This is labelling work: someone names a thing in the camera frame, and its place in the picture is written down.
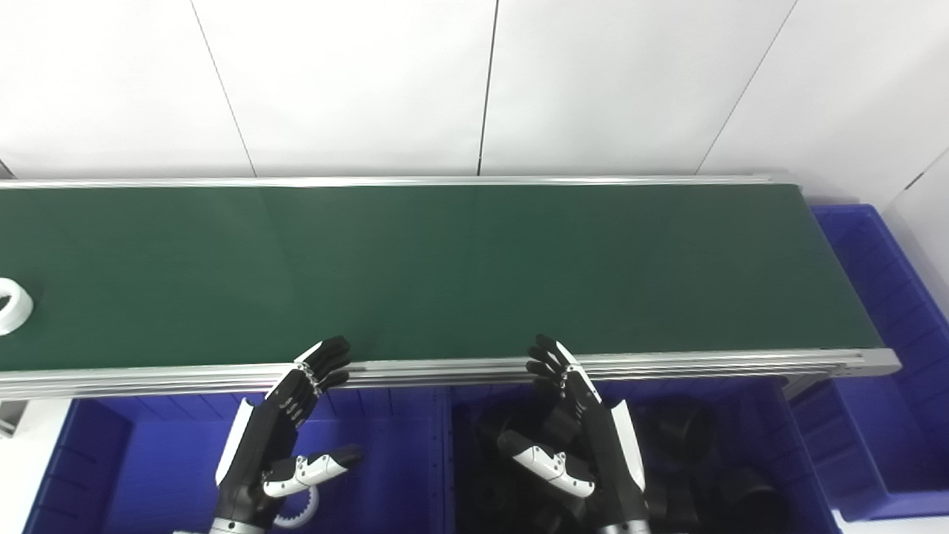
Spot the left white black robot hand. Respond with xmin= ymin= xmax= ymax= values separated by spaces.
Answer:
xmin=210 ymin=335 xmax=364 ymax=530

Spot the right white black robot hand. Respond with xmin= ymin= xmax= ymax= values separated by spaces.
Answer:
xmin=497 ymin=334 xmax=653 ymax=530

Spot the black cylinder part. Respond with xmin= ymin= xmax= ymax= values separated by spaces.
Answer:
xmin=652 ymin=400 xmax=720 ymax=464
xmin=715 ymin=467 xmax=791 ymax=532
xmin=644 ymin=475 xmax=714 ymax=524
xmin=467 ymin=460 xmax=538 ymax=533

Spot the blue bin with white parts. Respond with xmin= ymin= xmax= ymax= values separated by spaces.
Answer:
xmin=22 ymin=387 xmax=454 ymax=534

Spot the green conveyor belt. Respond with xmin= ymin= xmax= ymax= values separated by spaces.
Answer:
xmin=0 ymin=174 xmax=902 ymax=402
xmin=0 ymin=183 xmax=884 ymax=372

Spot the blue bin with black parts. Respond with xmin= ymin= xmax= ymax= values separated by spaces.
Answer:
xmin=445 ymin=377 xmax=843 ymax=534

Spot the aluminium conveyor leg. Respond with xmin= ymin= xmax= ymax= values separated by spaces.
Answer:
xmin=782 ymin=373 xmax=837 ymax=405
xmin=0 ymin=400 xmax=29 ymax=438

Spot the empty blue bin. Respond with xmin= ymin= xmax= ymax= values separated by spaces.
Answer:
xmin=789 ymin=204 xmax=949 ymax=522

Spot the white toothed ring part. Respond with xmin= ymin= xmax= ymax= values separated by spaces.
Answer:
xmin=273 ymin=486 xmax=321 ymax=530

